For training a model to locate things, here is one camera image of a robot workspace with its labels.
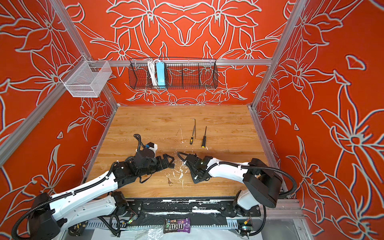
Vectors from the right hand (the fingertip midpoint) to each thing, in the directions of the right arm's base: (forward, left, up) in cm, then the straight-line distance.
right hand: (195, 177), depth 84 cm
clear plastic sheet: (-25, +24, +1) cm, 34 cm away
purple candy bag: (-22, +7, +3) cm, 24 cm away
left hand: (+4, +13, +14) cm, 19 cm away
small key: (-3, +15, +1) cm, 15 cm away
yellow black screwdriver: (+22, -6, +1) cm, 23 cm away
